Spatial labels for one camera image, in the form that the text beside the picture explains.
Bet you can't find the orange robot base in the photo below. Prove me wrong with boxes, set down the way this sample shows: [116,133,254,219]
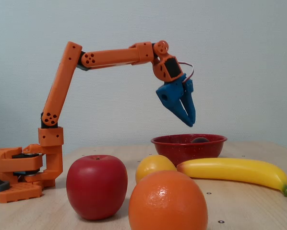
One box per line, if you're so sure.
[0,138,44,204]

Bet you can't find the red speckled bowl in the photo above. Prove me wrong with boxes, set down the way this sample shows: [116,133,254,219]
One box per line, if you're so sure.
[150,134,228,168]

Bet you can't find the yellow banana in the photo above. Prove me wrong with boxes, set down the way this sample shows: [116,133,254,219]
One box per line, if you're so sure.
[176,157,287,198]

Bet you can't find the yellow round fruit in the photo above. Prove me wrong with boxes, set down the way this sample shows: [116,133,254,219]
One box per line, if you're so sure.
[135,154,178,184]

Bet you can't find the blue gripper body black servo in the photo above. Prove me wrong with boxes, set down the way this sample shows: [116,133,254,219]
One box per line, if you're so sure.
[155,74,188,104]

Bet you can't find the red apple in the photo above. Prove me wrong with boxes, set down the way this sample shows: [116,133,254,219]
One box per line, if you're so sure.
[66,154,129,221]

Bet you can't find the red white black servo cable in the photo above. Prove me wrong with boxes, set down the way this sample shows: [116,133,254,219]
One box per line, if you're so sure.
[178,61,195,83]

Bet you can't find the black table clamp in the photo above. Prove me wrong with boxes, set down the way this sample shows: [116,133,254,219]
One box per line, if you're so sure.
[0,173,11,194]

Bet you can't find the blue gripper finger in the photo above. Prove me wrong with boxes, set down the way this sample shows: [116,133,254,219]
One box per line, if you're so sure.
[161,96,192,127]
[181,79,197,127]

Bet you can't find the dark purple plum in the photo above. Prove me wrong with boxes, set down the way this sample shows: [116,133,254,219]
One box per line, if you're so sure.
[191,137,210,144]

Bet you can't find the orange fruit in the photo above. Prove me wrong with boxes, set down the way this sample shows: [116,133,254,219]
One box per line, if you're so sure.
[128,170,209,230]

